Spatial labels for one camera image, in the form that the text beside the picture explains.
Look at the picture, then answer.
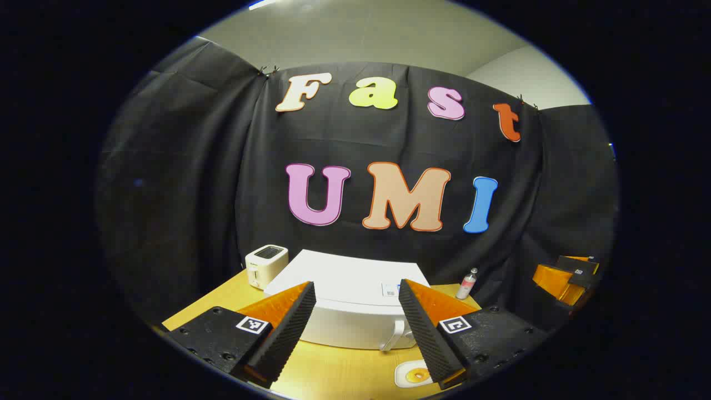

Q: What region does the cream toaster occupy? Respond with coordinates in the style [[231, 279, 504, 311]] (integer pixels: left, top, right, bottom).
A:
[[245, 244, 289, 291]]

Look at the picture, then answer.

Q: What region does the white microwave oven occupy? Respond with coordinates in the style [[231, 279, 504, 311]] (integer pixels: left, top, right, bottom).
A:
[[264, 249, 431, 351]]

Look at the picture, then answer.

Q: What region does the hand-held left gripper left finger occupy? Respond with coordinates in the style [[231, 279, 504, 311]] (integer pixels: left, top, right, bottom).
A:
[[161, 281, 317, 389]]

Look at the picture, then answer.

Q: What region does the white square plate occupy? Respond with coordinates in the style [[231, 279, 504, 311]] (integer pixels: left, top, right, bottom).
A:
[[394, 359, 435, 388]]

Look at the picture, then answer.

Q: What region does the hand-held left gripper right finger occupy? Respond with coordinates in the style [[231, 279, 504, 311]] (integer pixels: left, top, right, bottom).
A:
[[398, 279, 550, 391]]

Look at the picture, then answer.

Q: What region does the clear bottle with pink label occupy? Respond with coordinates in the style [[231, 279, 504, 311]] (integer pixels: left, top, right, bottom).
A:
[[455, 268, 479, 301]]

